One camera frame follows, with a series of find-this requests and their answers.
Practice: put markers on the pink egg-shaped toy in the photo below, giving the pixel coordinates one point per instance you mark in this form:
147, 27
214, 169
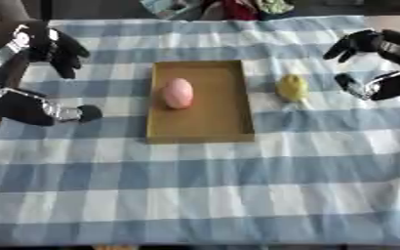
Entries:
178, 93

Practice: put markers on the pile of colourful objects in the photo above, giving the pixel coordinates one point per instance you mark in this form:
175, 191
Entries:
226, 8

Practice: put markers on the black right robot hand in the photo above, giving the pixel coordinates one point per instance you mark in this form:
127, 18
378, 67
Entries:
396, 45

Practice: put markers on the yellow toy fruit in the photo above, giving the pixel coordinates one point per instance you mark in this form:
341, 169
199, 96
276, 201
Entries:
293, 88

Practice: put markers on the tan cardboard box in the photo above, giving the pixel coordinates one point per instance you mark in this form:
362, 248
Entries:
200, 102

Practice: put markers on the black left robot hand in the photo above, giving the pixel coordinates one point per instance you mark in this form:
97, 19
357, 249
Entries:
24, 104

